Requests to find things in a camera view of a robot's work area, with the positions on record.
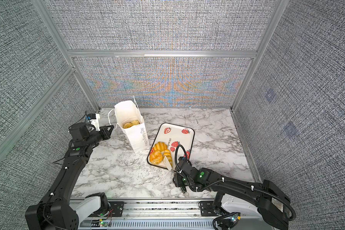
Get strawberry print serving tray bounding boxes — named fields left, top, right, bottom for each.
left=147, top=123, right=195, bottom=169

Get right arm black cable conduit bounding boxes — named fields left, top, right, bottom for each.
left=174, top=144, right=297, bottom=221

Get striped fake croissant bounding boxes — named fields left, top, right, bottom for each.
left=162, top=149, right=173, bottom=166

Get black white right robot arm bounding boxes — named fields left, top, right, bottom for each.
left=173, top=157, right=297, bottom=230

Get round striped fake bun left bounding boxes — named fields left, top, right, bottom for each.
left=152, top=142, right=168, bottom=152

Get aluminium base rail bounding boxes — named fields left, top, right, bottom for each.
left=66, top=198, right=285, bottom=230

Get white printed paper bag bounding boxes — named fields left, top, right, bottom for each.
left=107, top=97, right=150, bottom=152

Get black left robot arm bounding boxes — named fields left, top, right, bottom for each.
left=25, top=122, right=114, bottom=230

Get flaky fake croissant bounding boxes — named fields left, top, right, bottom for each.
left=123, top=120, right=140, bottom=129

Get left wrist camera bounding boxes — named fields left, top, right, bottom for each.
left=85, top=113, right=100, bottom=131

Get steel tongs white tips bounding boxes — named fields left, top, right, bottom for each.
left=163, top=156, right=173, bottom=171

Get knotted fake bread roll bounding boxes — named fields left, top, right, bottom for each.
left=149, top=150, right=163, bottom=165

